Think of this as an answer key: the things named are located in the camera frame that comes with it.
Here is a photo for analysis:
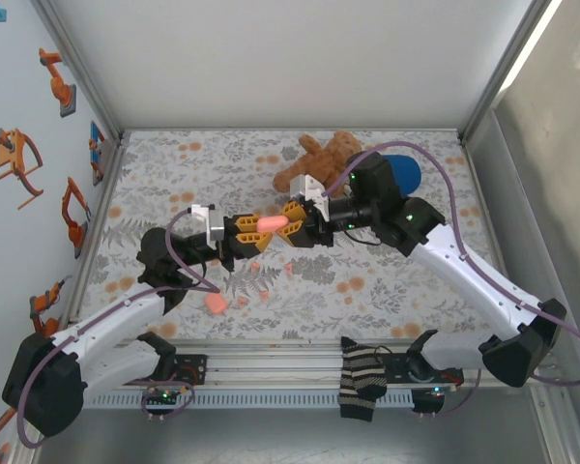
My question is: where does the pink earbud charging case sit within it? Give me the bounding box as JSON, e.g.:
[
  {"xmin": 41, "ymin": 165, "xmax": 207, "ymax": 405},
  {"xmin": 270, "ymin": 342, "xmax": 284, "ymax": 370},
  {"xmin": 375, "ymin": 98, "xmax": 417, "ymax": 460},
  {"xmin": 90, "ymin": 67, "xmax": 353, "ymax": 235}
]
[
  {"xmin": 203, "ymin": 293, "xmax": 228, "ymax": 317},
  {"xmin": 256, "ymin": 216, "xmax": 290, "ymax": 233}
]

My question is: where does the black beige striped sock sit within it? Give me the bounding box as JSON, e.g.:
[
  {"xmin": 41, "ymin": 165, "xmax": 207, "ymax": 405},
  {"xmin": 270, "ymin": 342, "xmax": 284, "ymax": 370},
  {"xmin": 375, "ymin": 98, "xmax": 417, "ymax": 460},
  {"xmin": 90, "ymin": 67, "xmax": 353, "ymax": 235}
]
[{"xmin": 336, "ymin": 336, "xmax": 389, "ymax": 423}]

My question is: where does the aluminium frame post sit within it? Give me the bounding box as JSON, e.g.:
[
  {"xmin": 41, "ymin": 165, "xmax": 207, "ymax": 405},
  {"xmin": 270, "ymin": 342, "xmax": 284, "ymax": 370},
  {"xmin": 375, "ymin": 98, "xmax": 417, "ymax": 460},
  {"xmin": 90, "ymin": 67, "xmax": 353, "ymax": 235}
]
[
  {"xmin": 31, "ymin": 0, "xmax": 127, "ymax": 146},
  {"xmin": 458, "ymin": 0, "xmax": 562, "ymax": 144}
]

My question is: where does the short purple cable loop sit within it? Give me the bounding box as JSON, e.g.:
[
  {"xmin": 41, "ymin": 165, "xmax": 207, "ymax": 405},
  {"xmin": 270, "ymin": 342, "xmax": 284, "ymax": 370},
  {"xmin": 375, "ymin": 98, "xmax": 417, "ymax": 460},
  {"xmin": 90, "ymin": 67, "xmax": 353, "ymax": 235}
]
[
  {"xmin": 412, "ymin": 371, "xmax": 480, "ymax": 420},
  {"xmin": 141, "ymin": 380, "xmax": 197, "ymax": 421}
]

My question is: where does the brown teddy bear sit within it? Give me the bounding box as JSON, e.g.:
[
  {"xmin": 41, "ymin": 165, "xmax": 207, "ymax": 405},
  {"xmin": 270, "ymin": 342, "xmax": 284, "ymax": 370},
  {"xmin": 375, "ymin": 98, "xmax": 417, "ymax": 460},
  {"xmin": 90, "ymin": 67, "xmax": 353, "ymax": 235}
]
[{"xmin": 272, "ymin": 130, "xmax": 363, "ymax": 198}]

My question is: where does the white slotted cable duct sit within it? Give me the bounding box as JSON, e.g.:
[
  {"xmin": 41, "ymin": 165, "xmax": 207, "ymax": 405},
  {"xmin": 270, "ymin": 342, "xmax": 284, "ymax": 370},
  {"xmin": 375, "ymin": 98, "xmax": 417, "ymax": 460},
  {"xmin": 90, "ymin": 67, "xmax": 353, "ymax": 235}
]
[{"xmin": 84, "ymin": 390, "xmax": 417, "ymax": 411}]

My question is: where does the orange gripper claw sticker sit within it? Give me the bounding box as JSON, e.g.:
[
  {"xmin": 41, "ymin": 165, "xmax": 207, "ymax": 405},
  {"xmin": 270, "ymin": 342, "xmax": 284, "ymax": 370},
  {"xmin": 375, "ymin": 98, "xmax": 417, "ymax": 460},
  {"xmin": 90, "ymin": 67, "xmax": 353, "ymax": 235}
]
[{"xmin": 0, "ymin": 128, "xmax": 45, "ymax": 211}]

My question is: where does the floral patterned table mat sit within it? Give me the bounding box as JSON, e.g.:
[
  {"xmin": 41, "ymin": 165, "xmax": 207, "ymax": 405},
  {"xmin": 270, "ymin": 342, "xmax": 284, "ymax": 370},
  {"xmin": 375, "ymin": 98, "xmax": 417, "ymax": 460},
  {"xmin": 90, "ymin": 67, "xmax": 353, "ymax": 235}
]
[{"xmin": 79, "ymin": 129, "xmax": 507, "ymax": 342}]

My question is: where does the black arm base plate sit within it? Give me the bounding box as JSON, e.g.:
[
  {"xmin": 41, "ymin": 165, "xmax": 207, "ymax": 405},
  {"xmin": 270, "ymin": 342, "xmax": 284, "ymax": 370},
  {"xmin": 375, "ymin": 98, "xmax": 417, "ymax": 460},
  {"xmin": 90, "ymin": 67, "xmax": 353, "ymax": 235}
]
[
  {"xmin": 172, "ymin": 353, "xmax": 210, "ymax": 387},
  {"xmin": 384, "ymin": 350, "xmax": 465, "ymax": 389}
]

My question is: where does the blue gantry machine sticker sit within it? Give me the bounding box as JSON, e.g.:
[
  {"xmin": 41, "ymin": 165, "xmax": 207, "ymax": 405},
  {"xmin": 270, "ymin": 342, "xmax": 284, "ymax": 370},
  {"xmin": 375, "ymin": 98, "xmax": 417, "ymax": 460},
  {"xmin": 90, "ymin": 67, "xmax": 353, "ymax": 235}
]
[{"xmin": 89, "ymin": 120, "xmax": 108, "ymax": 188}]

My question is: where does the aluminium frame rail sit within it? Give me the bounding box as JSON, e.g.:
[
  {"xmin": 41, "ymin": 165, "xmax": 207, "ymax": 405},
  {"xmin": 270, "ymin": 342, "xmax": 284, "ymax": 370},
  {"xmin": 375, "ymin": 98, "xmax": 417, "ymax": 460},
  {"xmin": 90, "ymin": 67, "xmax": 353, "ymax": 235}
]
[
  {"xmin": 461, "ymin": 137, "xmax": 580, "ymax": 464},
  {"xmin": 65, "ymin": 137, "xmax": 127, "ymax": 334},
  {"xmin": 120, "ymin": 126, "xmax": 465, "ymax": 135}
]

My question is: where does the wide aluminium mounting rail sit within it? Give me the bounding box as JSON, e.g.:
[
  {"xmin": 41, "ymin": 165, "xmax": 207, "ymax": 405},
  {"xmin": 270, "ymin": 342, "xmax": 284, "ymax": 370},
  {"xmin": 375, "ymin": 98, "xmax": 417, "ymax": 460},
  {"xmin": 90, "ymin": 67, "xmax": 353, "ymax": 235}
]
[{"xmin": 89, "ymin": 337, "xmax": 533, "ymax": 391}]

